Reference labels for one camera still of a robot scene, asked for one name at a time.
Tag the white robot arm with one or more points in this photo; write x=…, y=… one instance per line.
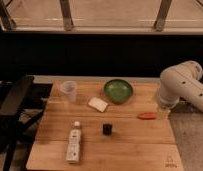
x=181, y=81

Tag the small black eraser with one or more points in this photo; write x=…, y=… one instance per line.
x=107, y=129

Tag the green bowl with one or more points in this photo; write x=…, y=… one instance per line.
x=118, y=91

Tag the white sponge block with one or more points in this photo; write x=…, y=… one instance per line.
x=98, y=104

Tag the clear plastic cup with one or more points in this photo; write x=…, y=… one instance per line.
x=68, y=89

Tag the orange red marker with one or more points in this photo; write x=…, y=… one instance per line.
x=147, y=116

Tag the white plastic bottle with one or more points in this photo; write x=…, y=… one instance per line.
x=74, y=142

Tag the black office chair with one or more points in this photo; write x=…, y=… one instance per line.
x=21, y=94

